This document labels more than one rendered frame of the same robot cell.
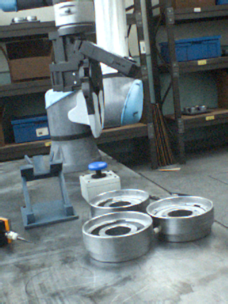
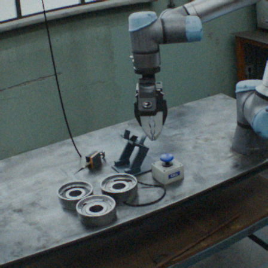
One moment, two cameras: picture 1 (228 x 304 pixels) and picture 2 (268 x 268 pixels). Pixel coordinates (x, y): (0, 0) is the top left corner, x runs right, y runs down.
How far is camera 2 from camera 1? 1.30 m
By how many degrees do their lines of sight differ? 74
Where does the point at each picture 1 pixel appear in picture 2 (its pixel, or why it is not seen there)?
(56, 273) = (54, 190)
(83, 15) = (136, 63)
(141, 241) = (63, 202)
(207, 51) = not seen: outside the picture
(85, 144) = (246, 134)
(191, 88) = not seen: outside the picture
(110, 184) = (160, 173)
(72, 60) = not seen: hidden behind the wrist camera
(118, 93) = (253, 110)
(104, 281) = (44, 203)
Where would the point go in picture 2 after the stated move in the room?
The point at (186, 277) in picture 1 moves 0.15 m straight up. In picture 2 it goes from (42, 223) to (30, 176)
